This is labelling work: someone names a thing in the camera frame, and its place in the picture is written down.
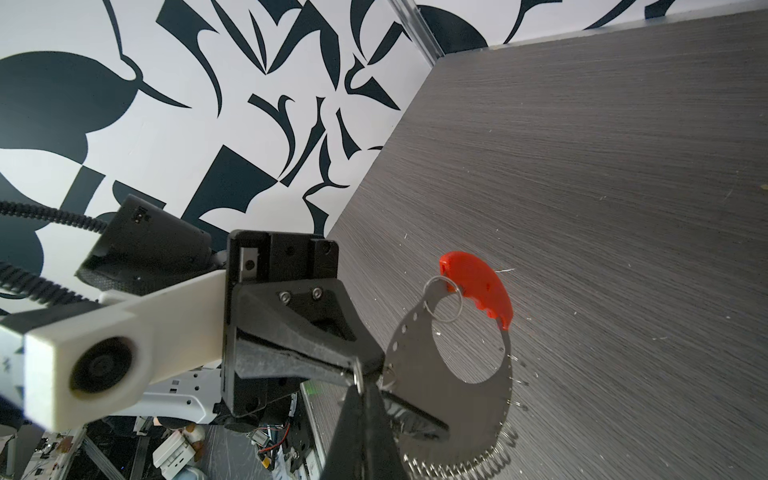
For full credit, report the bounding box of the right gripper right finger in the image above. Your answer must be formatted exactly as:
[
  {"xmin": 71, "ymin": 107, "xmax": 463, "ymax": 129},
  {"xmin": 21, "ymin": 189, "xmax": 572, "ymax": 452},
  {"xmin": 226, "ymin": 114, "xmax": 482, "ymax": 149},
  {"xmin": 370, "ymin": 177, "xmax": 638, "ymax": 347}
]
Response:
[{"xmin": 364, "ymin": 381, "xmax": 408, "ymax": 480}]

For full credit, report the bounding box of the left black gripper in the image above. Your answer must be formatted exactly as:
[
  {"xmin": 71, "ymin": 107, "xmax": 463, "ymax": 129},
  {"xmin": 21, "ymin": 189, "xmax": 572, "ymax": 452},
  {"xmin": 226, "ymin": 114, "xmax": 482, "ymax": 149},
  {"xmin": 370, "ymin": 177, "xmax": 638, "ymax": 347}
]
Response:
[{"xmin": 220, "ymin": 229, "xmax": 386, "ymax": 419}]

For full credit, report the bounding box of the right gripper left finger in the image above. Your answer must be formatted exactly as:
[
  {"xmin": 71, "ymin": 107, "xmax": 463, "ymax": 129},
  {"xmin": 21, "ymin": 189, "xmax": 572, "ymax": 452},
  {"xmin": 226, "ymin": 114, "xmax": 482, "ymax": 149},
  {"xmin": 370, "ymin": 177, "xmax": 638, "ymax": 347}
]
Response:
[{"xmin": 321, "ymin": 386, "xmax": 363, "ymax": 480}]

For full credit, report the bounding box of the keyring chain with red tag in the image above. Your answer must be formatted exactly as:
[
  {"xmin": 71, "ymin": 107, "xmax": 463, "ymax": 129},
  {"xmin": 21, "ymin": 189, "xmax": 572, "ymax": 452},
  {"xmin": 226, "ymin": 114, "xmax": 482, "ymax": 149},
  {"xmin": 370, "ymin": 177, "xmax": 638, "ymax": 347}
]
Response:
[{"xmin": 351, "ymin": 250, "xmax": 530, "ymax": 480}]

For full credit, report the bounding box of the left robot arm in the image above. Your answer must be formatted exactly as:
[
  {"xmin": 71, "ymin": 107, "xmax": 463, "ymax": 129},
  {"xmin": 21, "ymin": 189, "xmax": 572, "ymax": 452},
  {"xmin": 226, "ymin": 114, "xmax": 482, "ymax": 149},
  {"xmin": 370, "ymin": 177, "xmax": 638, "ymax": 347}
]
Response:
[{"xmin": 1, "ymin": 196, "xmax": 384, "ymax": 431}]

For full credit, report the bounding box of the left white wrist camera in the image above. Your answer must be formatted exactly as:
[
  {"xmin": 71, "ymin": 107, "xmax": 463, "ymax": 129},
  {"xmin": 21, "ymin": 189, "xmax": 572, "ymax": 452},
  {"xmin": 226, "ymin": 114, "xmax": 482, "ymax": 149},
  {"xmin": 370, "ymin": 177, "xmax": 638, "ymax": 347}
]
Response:
[{"xmin": 23, "ymin": 270, "xmax": 226, "ymax": 431}]

